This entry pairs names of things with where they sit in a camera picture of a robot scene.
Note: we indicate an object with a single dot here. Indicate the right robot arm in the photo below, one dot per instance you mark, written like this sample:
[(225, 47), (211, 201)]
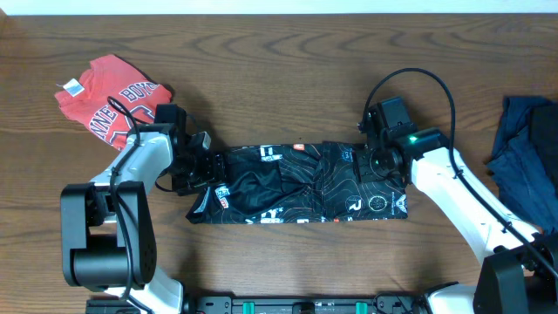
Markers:
[(518, 263)]

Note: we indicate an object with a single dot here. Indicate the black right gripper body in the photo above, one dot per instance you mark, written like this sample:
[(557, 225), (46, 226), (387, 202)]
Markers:
[(373, 166)]

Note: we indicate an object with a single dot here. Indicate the red folded t-shirt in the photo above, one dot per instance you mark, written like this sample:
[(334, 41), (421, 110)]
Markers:
[(86, 99)]

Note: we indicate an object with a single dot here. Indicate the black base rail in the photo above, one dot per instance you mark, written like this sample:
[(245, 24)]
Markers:
[(385, 303)]

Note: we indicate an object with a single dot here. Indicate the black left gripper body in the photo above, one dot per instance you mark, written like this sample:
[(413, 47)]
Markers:
[(197, 172)]

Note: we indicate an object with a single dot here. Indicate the navy blue t-shirt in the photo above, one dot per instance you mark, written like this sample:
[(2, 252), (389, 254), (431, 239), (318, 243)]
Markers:
[(524, 159)]

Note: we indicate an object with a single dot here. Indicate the black orange patterned jersey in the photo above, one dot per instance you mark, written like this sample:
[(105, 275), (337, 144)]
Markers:
[(297, 183)]

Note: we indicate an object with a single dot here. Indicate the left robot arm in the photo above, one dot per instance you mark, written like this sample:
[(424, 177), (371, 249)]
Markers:
[(108, 241)]

